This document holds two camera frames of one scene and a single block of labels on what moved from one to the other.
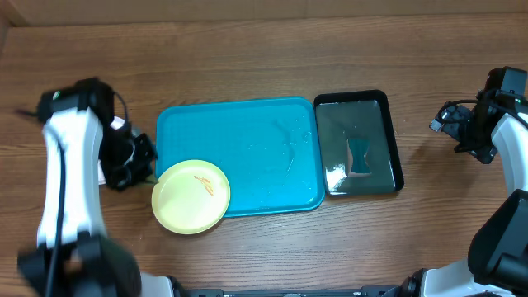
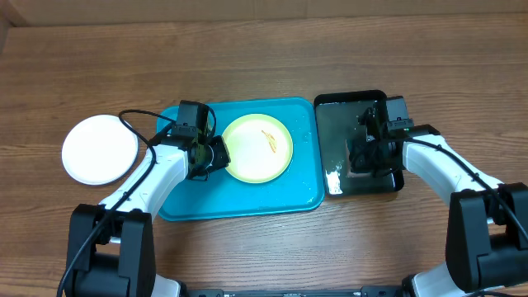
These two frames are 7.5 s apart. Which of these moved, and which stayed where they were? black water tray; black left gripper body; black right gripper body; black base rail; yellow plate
Moved: black left gripper body; yellow plate; black right gripper body
Stayed: black base rail; black water tray
